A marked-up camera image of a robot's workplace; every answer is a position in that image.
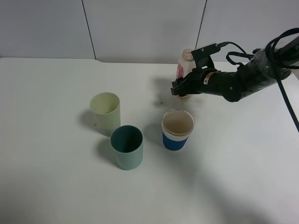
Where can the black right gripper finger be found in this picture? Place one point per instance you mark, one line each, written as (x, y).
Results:
(186, 81)

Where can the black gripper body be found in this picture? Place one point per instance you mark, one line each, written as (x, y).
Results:
(225, 84)

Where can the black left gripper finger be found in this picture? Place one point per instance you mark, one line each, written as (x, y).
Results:
(182, 91)

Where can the pink label drink bottle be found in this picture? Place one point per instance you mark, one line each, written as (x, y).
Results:
(185, 64)

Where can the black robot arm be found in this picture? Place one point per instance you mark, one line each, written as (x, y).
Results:
(255, 71)

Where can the blue sleeved clear cup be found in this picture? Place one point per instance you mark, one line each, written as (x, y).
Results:
(177, 125)

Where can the pale yellow plastic cup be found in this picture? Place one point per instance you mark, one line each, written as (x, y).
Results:
(106, 109)

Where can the teal green plastic cup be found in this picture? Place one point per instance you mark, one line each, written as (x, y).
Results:
(127, 142)

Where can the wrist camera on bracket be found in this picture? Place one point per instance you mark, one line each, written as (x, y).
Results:
(202, 56)

